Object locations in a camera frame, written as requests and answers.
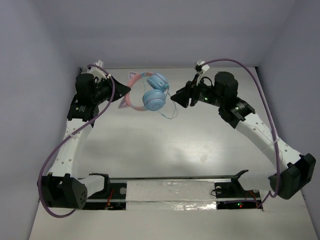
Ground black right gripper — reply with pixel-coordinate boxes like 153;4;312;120
170;73;225;108

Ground pink blue cat-ear headphones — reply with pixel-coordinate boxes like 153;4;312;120
118;71;170;112

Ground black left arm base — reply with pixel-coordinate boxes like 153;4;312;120
77;173;127;211

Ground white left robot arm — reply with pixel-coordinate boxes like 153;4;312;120
37;73;131;213

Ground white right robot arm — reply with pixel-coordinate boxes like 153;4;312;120
171;71;316;200

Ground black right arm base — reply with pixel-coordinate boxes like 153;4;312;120
210;170;263;210

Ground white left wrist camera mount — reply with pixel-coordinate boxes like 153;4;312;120
86;60;108;82

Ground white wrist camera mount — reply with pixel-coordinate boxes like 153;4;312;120
195;59;210;85
86;60;108;82

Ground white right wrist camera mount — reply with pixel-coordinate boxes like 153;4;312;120
195;59;210;85

